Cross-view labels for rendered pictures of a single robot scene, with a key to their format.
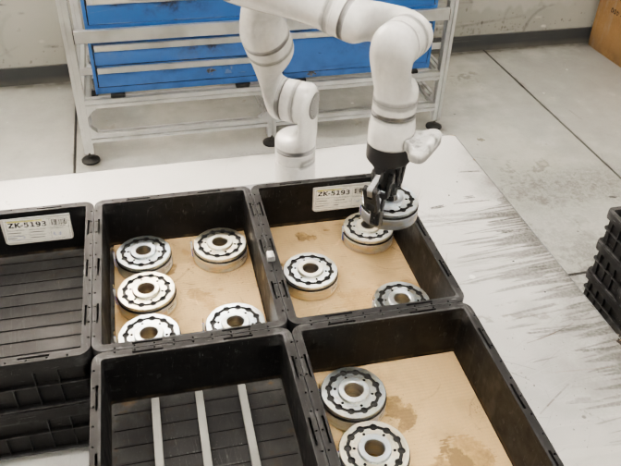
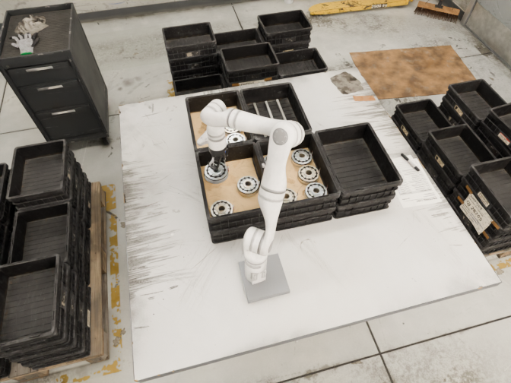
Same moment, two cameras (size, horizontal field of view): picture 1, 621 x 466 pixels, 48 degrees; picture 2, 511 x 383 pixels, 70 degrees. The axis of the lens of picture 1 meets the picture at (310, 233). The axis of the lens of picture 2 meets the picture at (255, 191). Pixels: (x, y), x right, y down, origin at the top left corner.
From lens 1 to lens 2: 2.10 m
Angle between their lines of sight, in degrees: 88
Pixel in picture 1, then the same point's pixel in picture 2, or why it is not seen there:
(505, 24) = not seen: outside the picture
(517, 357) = (169, 194)
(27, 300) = (352, 177)
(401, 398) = not seen: hidden behind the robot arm
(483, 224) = (152, 273)
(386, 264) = (215, 197)
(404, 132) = not seen: hidden behind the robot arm
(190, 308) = (291, 175)
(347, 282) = (233, 188)
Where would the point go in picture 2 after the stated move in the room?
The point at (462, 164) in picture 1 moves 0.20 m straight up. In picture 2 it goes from (142, 337) to (128, 321)
